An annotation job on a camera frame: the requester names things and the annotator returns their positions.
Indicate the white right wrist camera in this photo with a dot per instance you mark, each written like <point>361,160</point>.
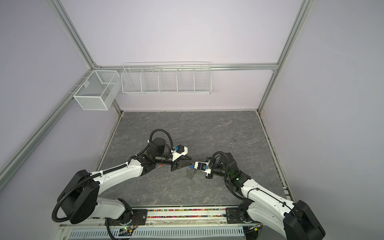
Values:
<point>203,166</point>

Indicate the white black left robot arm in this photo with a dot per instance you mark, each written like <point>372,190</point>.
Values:
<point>80,200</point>

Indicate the small white mesh basket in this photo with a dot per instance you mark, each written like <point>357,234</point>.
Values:
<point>99,90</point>

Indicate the aluminium frame corner post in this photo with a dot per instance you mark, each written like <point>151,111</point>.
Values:
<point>303,12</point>

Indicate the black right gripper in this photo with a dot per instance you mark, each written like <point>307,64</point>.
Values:
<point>209,177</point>

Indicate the left aluminium frame post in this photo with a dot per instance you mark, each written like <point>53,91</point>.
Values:
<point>64,19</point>

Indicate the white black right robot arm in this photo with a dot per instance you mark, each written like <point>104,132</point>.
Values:
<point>292,220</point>

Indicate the white vented cable duct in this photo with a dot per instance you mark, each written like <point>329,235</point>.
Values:
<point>156,233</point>

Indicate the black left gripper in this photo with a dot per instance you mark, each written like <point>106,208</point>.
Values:
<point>179,164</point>

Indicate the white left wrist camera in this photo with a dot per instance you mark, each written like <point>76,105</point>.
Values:
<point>178,152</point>

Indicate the long white wire basket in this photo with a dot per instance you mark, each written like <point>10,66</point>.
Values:
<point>167,78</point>

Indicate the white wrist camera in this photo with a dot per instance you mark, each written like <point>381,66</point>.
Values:
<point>178,152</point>
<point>203,166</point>

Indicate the aluminium base rail with beads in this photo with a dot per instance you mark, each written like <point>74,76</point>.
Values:
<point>186,216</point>

